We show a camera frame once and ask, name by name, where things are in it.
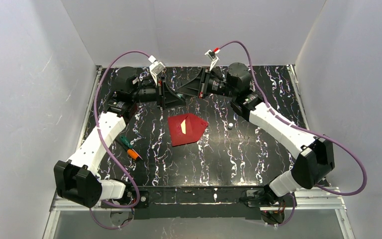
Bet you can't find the peach lined letter paper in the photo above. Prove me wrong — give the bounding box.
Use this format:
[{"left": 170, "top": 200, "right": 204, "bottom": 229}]
[{"left": 180, "top": 119, "right": 187, "bottom": 134}]

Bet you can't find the red paper envelope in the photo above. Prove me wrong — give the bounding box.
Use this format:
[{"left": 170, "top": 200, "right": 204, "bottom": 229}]
[{"left": 168, "top": 113, "right": 208, "bottom": 146}]

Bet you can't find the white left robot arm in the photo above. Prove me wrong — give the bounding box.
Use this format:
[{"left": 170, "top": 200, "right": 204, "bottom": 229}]
[{"left": 54, "top": 67, "right": 186, "bottom": 208}]

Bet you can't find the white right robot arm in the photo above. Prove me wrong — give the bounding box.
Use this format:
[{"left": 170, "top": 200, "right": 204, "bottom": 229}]
[{"left": 178, "top": 63, "right": 335, "bottom": 205}]

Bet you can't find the orange green screwdriver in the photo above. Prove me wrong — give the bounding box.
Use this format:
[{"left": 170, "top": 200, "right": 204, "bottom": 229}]
[{"left": 115, "top": 135, "right": 142, "bottom": 161}]

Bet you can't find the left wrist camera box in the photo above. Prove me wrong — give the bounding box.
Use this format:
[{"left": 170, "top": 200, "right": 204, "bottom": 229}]
[{"left": 148, "top": 55, "right": 166, "bottom": 84}]

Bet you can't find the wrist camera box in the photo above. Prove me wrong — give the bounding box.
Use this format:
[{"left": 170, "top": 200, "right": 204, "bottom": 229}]
[
  {"left": 148, "top": 55, "right": 166, "bottom": 84},
  {"left": 205, "top": 48, "right": 220, "bottom": 71}
]

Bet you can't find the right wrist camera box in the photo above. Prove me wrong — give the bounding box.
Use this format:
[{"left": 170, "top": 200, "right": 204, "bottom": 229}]
[{"left": 205, "top": 48, "right": 220, "bottom": 71}]

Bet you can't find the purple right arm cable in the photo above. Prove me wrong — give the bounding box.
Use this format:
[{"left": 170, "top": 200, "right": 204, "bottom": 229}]
[{"left": 217, "top": 40, "right": 368, "bottom": 228}]

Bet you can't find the aluminium front rail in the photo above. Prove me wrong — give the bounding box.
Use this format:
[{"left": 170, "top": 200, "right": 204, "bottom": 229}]
[{"left": 50, "top": 186, "right": 347, "bottom": 213}]

